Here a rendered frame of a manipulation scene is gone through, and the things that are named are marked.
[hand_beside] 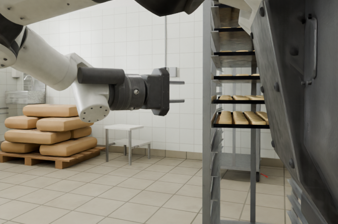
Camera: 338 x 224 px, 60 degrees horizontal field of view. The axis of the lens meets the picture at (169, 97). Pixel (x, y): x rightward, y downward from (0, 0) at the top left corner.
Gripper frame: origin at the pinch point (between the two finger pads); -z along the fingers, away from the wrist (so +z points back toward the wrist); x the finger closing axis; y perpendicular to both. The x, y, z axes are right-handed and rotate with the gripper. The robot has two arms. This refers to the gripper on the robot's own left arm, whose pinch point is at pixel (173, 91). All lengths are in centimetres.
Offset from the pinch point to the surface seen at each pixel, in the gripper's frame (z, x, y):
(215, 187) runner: -40, -41, 27
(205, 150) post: -27.9, -22.0, 18.8
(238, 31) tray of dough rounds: -38.8, 22.4, 13.4
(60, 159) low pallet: -39, -80, 285
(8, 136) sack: 8, -56, 341
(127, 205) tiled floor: -56, -91, 144
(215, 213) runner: -37, -50, 24
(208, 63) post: -28.4, 10.3, 18.3
